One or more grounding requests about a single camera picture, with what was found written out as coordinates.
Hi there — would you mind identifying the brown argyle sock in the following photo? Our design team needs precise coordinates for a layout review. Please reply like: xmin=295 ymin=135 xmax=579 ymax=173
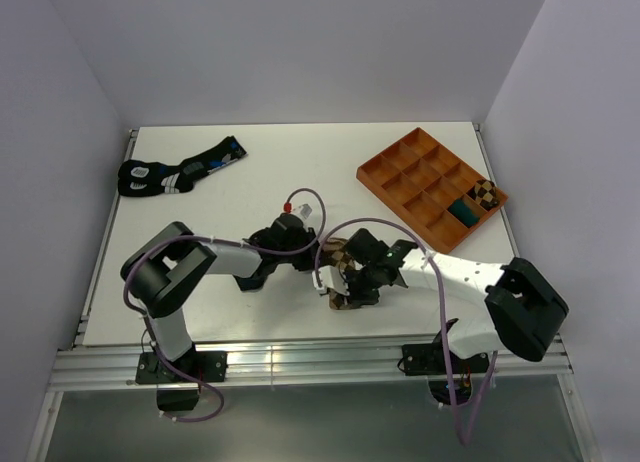
xmin=319 ymin=237 xmax=363 ymax=310

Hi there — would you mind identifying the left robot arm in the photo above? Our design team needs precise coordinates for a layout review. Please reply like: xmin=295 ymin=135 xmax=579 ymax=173
xmin=120 ymin=213 xmax=318 ymax=381

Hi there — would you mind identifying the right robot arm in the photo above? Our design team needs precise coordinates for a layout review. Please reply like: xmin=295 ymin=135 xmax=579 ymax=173
xmin=344 ymin=229 xmax=569 ymax=372

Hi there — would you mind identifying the dark navy sock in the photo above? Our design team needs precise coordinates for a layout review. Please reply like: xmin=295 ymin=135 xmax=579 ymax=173
xmin=234 ymin=272 xmax=269 ymax=292

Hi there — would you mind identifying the orange compartment tray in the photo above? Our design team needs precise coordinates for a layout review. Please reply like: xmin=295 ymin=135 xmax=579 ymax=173
xmin=356 ymin=128 xmax=508 ymax=254

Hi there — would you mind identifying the rolled teal sock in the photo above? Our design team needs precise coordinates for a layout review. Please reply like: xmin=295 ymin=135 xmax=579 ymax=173
xmin=447 ymin=198 xmax=487 ymax=228

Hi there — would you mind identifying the rolled argyle sock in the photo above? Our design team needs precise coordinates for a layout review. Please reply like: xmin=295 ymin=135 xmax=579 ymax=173
xmin=467 ymin=179 xmax=500 ymax=211

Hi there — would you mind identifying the black sport sock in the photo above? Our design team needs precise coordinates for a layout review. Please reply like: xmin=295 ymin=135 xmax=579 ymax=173
xmin=117 ymin=136 xmax=248 ymax=198

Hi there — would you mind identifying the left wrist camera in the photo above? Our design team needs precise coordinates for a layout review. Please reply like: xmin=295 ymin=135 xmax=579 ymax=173
xmin=283 ymin=201 xmax=313 ymax=221

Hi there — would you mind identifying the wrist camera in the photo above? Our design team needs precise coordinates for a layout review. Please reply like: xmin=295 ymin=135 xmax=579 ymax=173
xmin=312 ymin=265 xmax=349 ymax=296
xmin=283 ymin=201 xmax=313 ymax=221

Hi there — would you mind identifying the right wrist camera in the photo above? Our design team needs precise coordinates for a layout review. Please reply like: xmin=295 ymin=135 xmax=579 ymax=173
xmin=312 ymin=265 xmax=349 ymax=296

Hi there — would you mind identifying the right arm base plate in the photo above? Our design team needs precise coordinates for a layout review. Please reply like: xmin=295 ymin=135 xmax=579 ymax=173
xmin=397 ymin=343 xmax=489 ymax=376

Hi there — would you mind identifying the aluminium rail frame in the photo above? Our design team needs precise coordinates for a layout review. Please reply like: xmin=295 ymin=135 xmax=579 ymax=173
xmin=28 ymin=122 xmax=601 ymax=461

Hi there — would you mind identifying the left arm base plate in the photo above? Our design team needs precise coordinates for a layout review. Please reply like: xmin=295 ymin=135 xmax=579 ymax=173
xmin=135 ymin=350 xmax=227 ymax=385

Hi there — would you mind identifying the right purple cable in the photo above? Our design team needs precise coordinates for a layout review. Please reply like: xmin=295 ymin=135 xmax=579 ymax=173
xmin=313 ymin=217 xmax=499 ymax=446

